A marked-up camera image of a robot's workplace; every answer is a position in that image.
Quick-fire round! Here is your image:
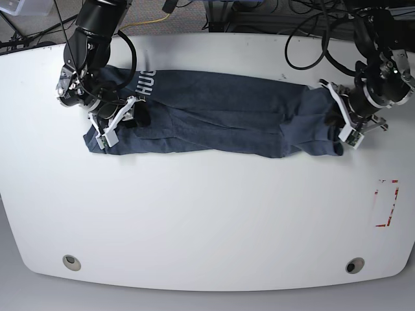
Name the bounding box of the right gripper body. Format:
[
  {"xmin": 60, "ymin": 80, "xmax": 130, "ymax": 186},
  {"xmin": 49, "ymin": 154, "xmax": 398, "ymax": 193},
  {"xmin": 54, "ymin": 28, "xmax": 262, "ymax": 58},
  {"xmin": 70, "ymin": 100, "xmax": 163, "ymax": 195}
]
[{"xmin": 88, "ymin": 96, "xmax": 146, "ymax": 136}]

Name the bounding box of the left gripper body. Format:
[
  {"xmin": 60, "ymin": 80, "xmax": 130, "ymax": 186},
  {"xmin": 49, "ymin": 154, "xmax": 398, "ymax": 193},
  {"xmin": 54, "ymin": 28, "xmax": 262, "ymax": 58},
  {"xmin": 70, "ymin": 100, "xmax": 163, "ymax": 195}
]
[{"xmin": 324, "ymin": 78, "xmax": 388, "ymax": 132}]

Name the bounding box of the blue T-shirt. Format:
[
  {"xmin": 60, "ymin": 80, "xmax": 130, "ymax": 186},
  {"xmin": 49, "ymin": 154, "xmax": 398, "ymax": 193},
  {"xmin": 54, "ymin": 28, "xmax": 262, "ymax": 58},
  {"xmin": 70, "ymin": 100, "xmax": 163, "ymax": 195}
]
[{"xmin": 104, "ymin": 70, "xmax": 343, "ymax": 158}]

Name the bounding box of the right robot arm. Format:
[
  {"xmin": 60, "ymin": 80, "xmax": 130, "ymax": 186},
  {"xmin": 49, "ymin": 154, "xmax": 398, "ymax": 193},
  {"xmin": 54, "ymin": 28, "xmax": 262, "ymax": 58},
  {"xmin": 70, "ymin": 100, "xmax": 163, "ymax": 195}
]
[{"xmin": 56, "ymin": 1, "xmax": 137, "ymax": 136}]

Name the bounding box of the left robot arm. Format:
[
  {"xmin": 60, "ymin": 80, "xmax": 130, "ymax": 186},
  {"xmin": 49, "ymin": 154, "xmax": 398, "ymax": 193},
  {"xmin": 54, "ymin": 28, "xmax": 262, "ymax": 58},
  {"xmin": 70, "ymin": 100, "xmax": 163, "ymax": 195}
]
[{"xmin": 288, "ymin": 1, "xmax": 414, "ymax": 133}]

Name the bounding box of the red tape rectangle marking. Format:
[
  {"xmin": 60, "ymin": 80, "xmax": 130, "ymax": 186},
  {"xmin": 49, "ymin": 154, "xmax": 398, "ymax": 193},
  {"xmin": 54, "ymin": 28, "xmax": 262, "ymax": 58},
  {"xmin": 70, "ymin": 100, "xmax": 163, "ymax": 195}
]
[{"xmin": 371, "ymin": 179, "xmax": 399, "ymax": 227}]

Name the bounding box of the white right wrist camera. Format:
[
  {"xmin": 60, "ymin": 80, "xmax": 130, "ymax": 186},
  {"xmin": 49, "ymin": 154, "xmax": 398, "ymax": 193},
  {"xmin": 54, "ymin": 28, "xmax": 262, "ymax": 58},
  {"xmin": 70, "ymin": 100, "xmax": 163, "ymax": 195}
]
[{"xmin": 95, "ymin": 131, "xmax": 119, "ymax": 150}]

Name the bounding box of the yellow cable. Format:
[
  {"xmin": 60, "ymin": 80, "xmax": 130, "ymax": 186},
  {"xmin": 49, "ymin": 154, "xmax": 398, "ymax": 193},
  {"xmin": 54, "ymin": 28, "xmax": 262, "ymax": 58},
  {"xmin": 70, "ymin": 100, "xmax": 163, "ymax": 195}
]
[{"xmin": 123, "ymin": 11, "xmax": 171, "ymax": 30}]

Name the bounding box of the right table cable grommet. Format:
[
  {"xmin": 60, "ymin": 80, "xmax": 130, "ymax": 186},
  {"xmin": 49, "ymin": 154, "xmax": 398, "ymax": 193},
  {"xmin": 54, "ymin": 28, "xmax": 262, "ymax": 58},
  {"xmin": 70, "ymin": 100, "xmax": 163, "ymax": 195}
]
[{"xmin": 345, "ymin": 257, "xmax": 365, "ymax": 274}]

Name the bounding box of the table cable grommet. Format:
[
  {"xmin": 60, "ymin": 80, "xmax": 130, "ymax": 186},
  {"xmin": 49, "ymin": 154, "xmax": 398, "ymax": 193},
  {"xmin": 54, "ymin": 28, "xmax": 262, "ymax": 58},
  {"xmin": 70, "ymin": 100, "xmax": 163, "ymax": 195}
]
[
  {"xmin": 62, "ymin": 255, "xmax": 82, "ymax": 271},
  {"xmin": 345, "ymin": 257, "xmax": 365, "ymax": 274}
]

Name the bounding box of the left table cable grommet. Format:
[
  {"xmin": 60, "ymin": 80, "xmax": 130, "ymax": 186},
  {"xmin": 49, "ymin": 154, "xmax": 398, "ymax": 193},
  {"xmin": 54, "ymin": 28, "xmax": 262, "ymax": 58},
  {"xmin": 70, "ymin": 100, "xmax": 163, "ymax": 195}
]
[{"xmin": 62, "ymin": 255, "xmax": 82, "ymax": 271}]

